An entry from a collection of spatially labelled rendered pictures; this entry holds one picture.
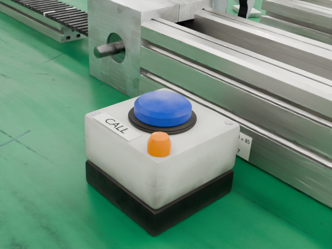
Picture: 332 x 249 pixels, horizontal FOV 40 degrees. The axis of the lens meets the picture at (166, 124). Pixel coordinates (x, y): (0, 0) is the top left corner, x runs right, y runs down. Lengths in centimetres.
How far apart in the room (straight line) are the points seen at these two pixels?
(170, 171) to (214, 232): 6
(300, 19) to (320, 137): 24
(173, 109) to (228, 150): 5
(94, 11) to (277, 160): 25
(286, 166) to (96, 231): 15
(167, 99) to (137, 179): 6
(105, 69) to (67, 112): 8
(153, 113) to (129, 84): 18
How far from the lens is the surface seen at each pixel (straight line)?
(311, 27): 56
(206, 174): 32
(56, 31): 66
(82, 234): 31
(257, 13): 82
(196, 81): 40
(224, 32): 47
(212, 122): 32
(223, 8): 65
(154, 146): 28
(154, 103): 31
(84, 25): 60
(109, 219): 33
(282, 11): 57
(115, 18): 48
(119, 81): 49
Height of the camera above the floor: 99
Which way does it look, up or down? 29 degrees down
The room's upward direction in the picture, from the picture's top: 4 degrees clockwise
